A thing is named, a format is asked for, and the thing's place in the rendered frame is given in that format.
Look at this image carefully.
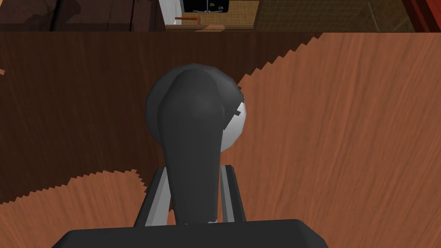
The black appliance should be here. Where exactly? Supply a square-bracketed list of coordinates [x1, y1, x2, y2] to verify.
[182, 0, 230, 14]

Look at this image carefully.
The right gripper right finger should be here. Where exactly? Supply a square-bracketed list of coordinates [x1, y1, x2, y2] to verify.
[217, 164, 247, 223]

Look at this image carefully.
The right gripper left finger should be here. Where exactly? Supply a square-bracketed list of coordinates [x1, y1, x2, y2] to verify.
[134, 167, 177, 228]

